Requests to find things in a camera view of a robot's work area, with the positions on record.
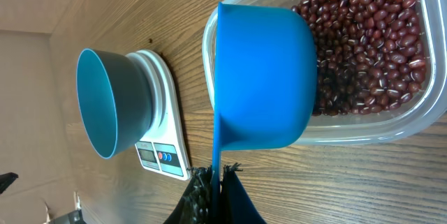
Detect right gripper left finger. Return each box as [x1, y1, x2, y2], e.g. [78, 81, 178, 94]
[164, 166, 212, 224]

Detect teal metal bowl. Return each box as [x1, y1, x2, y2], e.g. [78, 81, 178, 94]
[76, 48, 153, 159]

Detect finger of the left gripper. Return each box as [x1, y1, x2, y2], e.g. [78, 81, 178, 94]
[0, 172, 18, 193]

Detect blue plastic measuring scoop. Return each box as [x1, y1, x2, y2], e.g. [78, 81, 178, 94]
[211, 3, 317, 223]

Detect white digital kitchen scale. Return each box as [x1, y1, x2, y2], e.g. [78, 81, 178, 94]
[126, 50, 191, 181]

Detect clear plastic food container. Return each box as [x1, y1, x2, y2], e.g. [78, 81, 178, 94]
[202, 0, 447, 147]

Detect red adzuki beans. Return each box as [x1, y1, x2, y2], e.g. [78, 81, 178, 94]
[291, 0, 427, 116]

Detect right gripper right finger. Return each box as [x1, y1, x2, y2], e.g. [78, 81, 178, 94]
[221, 163, 266, 224]

